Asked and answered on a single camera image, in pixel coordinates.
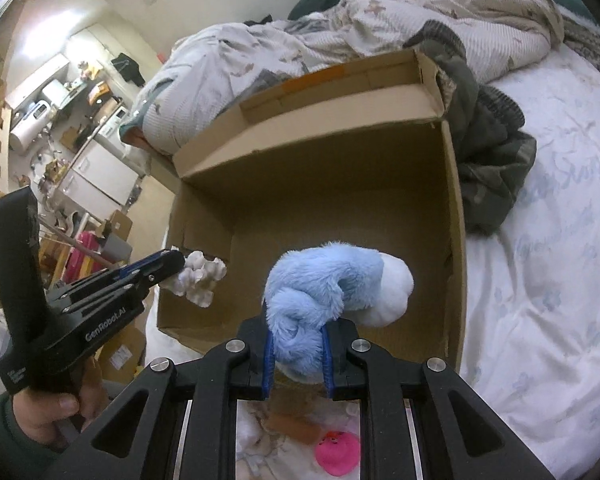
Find cream lace scrunchie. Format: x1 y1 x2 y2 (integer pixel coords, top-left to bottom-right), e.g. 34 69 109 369
159 250 227 309

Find dark camouflage jacket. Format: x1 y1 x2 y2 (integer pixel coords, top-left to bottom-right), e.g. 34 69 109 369
404 20 536 235

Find light blue fluffy sock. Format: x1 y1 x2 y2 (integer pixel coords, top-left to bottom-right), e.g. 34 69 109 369
263 242 415 384

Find crumpled checkered beige blanket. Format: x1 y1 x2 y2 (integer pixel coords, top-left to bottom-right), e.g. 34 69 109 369
119 0 564 156

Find white washing machine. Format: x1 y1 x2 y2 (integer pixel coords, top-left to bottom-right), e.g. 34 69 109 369
95 105 129 158

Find black white patterned blanket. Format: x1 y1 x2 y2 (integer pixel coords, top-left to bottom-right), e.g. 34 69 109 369
562 14 600 73

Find left hand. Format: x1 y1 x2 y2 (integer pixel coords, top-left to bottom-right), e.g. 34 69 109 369
12 356 109 451

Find cardboard box on floor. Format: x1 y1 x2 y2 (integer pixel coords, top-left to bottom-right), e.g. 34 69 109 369
97 323 146 385

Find pink bag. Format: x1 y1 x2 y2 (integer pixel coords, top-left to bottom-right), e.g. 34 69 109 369
62 231 102 284

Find white kitchen cabinets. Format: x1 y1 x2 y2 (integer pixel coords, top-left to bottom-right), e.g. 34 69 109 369
52 140 140 220

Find open cardboard box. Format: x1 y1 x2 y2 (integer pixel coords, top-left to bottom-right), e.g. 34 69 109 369
157 50 467 366

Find white floral teddy duvet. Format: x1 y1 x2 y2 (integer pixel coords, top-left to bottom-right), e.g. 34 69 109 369
462 47 600 479

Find pink rubber duck toy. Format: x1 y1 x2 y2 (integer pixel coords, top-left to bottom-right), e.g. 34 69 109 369
314 431 361 477

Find dark garment hanging on wall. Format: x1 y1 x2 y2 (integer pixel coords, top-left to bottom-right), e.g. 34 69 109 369
111 52 145 88

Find peach foam tube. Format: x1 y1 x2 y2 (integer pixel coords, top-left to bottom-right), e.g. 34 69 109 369
266 413 322 445

